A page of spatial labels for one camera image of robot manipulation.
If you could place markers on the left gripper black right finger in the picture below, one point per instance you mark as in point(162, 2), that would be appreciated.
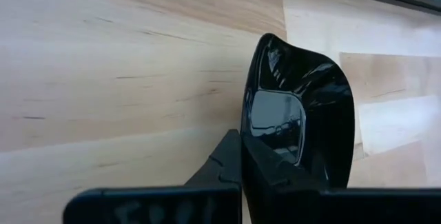
point(275, 196)

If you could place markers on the black bowl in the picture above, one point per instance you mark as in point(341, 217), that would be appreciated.
point(310, 89)

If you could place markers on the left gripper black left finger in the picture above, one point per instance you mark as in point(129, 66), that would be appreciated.
point(155, 206)

